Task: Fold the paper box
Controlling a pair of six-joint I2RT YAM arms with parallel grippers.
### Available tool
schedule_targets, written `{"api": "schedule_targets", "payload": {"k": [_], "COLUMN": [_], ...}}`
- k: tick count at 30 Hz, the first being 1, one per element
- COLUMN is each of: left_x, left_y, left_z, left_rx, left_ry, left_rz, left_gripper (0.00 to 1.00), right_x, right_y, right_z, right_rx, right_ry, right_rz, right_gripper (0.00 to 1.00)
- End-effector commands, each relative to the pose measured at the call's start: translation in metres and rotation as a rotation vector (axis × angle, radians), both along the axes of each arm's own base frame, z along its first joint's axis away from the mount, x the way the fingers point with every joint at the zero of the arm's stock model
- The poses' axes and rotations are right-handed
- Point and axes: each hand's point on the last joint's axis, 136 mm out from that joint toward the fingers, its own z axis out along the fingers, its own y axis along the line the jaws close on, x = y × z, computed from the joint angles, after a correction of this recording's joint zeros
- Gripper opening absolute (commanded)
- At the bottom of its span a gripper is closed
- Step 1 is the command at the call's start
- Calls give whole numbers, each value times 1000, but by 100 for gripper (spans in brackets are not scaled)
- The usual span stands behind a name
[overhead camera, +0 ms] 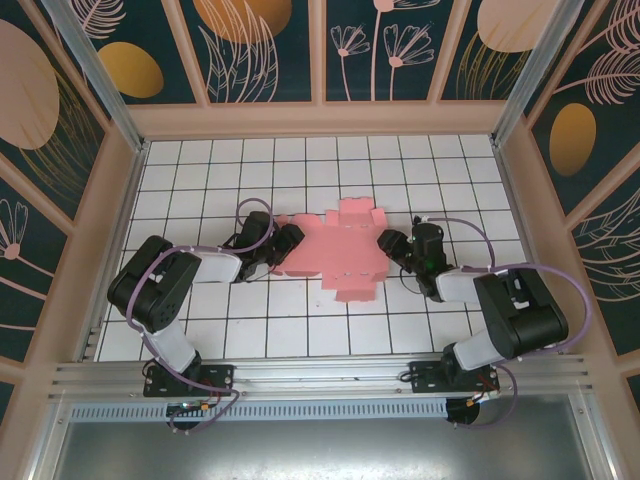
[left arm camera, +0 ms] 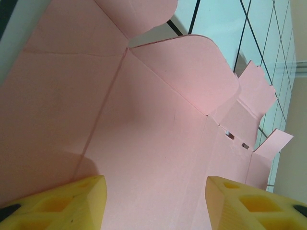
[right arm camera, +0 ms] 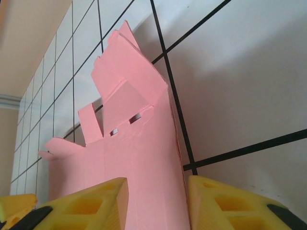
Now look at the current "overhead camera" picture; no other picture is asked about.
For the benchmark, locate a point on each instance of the pink paper box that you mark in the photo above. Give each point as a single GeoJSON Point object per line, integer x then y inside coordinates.
{"type": "Point", "coordinates": [330, 245]}

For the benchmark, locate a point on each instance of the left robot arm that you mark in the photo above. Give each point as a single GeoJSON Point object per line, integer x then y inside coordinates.
{"type": "Point", "coordinates": [170, 345]}

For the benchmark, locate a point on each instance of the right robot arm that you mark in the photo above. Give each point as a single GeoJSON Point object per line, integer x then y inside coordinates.
{"type": "Point", "coordinates": [520, 320]}

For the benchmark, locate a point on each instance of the grey metal sheet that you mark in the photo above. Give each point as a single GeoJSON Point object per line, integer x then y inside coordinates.
{"type": "Point", "coordinates": [320, 450]}

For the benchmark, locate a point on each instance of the aluminium side rail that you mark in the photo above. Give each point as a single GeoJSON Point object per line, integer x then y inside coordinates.
{"type": "Point", "coordinates": [512, 200]}
{"type": "Point", "coordinates": [131, 190]}

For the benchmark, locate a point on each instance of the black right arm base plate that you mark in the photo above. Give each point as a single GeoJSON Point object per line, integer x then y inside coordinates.
{"type": "Point", "coordinates": [425, 375]}

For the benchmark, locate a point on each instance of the aluminium mounting rail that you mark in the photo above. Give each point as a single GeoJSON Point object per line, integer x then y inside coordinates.
{"type": "Point", "coordinates": [320, 375]}

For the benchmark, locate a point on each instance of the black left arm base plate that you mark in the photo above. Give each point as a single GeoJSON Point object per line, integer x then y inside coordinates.
{"type": "Point", "coordinates": [215, 375]}

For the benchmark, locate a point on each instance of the aluminium frame post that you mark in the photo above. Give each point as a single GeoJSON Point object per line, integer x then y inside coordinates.
{"type": "Point", "coordinates": [107, 95]}
{"type": "Point", "coordinates": [525, 85]}

